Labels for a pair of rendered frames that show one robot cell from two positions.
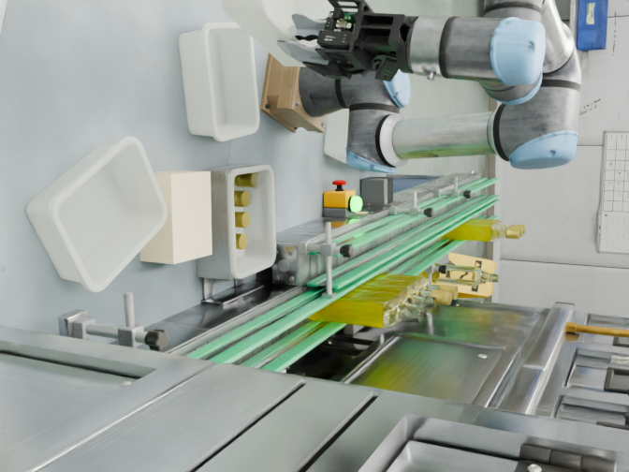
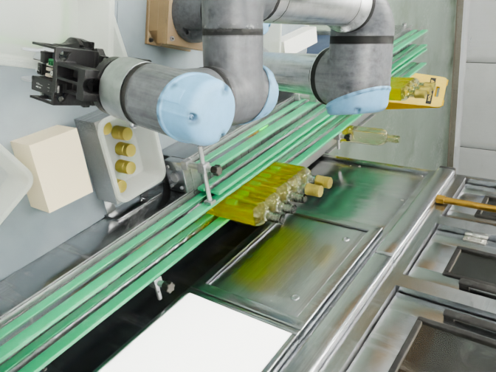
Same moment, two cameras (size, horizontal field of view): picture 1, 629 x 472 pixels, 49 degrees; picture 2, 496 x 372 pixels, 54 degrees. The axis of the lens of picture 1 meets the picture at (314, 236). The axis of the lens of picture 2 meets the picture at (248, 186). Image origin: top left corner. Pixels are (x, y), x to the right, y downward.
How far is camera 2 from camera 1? 58 cm
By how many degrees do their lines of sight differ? 20
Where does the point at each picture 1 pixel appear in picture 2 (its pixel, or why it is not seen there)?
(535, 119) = (342, 77)
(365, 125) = not seen: hidden behind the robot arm
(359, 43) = (65, 91)
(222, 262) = (109, 191)
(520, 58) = (184, 130)
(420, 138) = not seen: hidden behind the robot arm
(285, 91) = (162, 26)
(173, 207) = (38, 170)
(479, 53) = (151, 119)
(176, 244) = (49, 198)
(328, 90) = (196, 23)
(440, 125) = (277, 66)
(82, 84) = not seen: outside the picture
